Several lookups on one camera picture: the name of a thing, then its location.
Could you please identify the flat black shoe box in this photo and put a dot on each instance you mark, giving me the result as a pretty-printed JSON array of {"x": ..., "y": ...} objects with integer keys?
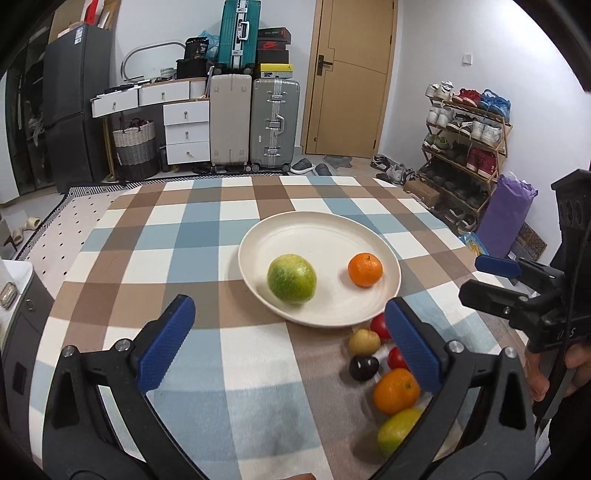
[{"x": 274, "y": 34}]

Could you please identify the grey aluminium suitcase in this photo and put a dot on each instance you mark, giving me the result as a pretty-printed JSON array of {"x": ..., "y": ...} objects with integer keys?
[{"x": 274, "y": 122}]

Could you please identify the woven laundry basket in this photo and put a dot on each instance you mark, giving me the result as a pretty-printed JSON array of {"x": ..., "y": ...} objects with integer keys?
[{"x": 136, "y": 152}]

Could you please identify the stacked cardboard boxes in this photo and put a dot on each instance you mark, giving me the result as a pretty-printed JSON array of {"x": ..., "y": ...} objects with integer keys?
[{"x": 69, "y": 16}]

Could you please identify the blue plastic bag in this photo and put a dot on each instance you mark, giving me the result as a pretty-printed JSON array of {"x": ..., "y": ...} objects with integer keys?
[{"x": 210, "y": 39}]

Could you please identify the purple bag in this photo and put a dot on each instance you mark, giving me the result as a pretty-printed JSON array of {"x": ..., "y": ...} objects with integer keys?
[{"x": 503, "y": 212}]

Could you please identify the cream round plate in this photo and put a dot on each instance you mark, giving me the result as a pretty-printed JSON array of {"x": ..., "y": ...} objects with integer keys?
[{"x": 314, "y": 240}]

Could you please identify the red cherry tomato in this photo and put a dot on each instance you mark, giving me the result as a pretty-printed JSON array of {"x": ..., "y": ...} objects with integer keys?
[
  {"x": 396, "y": 359},
  {"x": 379, "y": 326}
]

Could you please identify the small tangerine with stem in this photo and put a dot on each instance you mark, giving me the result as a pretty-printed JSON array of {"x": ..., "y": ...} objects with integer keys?
[{"x": 364, "y": 270}]

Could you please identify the yellow-green fruit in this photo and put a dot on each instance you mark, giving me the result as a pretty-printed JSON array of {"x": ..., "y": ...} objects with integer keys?
[{"x": 397, "y": 431}]

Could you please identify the large orange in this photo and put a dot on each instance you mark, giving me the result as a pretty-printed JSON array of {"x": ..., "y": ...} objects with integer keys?
[{"x": 395, "y": 391}]

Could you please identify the teal suitcase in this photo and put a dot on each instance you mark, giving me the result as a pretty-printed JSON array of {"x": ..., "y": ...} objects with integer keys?
[{"x": 238, "y": 34}]

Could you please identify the dark glass-door wardrobe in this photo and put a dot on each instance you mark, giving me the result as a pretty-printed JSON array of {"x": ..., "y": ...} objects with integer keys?
[{"x": 25, "y": 120}]

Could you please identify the rows of assorted shoes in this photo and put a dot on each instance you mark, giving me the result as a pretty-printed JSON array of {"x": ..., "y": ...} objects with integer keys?
[{"x": 480, "y": 131}]

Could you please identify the wooden door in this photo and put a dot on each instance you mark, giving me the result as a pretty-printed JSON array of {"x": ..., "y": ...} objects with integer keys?
[{"x": 351, "y": 92}]

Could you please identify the white-topped side cabinet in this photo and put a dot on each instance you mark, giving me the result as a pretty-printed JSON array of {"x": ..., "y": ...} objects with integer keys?
[{"x": 23, "y": 360}]

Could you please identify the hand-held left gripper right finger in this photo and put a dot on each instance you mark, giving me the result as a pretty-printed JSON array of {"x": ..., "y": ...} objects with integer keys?
[{"x": 411, "y": 346}]

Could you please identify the brown cardboard box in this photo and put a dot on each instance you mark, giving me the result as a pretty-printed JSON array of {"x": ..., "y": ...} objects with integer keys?
[{"x": 422, "y": 193}]

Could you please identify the dark purple plum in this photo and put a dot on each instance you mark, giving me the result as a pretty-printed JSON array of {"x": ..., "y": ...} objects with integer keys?
[{"x": 363, "y": 368}]

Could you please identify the small yellow-brown fruit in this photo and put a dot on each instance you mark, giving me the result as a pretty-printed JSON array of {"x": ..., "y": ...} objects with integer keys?
[{"x": 364, "y": 342}]

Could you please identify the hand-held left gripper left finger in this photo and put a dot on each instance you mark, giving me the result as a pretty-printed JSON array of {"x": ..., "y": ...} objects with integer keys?
[{"x": 167, "y": 345}]

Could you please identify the plain black shoe box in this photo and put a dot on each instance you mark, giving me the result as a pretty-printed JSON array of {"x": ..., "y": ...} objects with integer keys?
[{"x": 272, "y": 57}]

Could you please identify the black and red shoe box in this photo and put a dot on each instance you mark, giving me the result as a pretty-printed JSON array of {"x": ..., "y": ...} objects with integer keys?
[{"x": 273, "y": 45}]

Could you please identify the wooden shoe rack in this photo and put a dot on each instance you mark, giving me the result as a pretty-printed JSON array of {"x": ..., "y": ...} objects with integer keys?
[{"x": 461, "y": 182}]

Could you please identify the white dressing table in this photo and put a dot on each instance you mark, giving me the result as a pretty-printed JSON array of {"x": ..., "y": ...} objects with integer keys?
[{"x": 157, "y": 94}]

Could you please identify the person's right hand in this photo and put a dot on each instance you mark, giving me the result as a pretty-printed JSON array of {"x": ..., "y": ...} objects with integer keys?
[{"x": 538, "y": 376}]

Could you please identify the grey slipper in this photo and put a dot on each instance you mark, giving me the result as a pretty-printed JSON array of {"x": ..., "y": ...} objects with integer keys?
[
  {"x": 301, "y": 166},
  {"x": 323, "y": 170}
]

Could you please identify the brown patterned doormat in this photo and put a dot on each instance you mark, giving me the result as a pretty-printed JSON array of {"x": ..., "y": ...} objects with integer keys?
[{"x": 531, "y": 239}]

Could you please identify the grey floor mat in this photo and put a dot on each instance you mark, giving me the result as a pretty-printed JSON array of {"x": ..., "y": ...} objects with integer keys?
[{"x": 337, "y": 162}]

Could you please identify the oval mirror frame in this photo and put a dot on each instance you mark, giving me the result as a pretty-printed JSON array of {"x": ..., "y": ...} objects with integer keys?
[{"x": 152, "y": 45}]

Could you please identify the loose sneakers pile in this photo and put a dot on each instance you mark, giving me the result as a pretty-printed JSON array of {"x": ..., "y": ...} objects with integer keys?
[{"x": 392, "y": 171}]

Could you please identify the black bag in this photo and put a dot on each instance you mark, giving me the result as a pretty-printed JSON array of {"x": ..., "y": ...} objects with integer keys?
[{"x": 194, "y": 68}]

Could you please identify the pair of beige slippers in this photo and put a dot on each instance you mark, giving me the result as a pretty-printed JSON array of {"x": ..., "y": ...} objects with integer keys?
[{"x": 25, "y": 230}]

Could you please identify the person's right forearm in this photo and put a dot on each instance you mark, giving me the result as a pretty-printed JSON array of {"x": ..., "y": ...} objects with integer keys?
[{"x": 572, "y": 438}]

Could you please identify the white drawer cabinet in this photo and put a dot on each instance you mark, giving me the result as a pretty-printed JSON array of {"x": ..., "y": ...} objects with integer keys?
[{"x": 187, "y": 134}]

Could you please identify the black printed box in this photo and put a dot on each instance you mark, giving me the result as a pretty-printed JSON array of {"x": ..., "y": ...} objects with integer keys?
[{"x": 196, "y": 48}]

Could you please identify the white dotted rug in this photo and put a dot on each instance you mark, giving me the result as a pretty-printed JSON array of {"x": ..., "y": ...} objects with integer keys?
[{"x": 64, "y": 230}]

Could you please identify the dark grey refrigerator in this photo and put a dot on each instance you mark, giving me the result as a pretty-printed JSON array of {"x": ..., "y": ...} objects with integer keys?
[{"x": 74, "y": 92}]

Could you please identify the checked tablecloth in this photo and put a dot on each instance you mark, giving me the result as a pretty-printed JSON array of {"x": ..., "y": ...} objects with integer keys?
[{"x": 207, "y": 240}]

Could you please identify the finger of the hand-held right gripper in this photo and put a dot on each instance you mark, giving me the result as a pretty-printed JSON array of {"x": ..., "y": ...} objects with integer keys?
[
  {"x": 489, "y": 297},
  {"x": 496, "y": 264}
]

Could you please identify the blue snack packet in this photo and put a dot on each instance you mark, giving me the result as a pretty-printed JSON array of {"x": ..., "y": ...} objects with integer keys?
[{"x": 474, "y": 243}]

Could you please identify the yellow and white shoe box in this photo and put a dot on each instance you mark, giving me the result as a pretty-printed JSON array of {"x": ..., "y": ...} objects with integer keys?
[{"x": 273, "y": 71}]

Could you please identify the beige suitcase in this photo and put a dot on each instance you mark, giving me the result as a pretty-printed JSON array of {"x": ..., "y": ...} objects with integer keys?
[{"x": 230, "y": 120}]

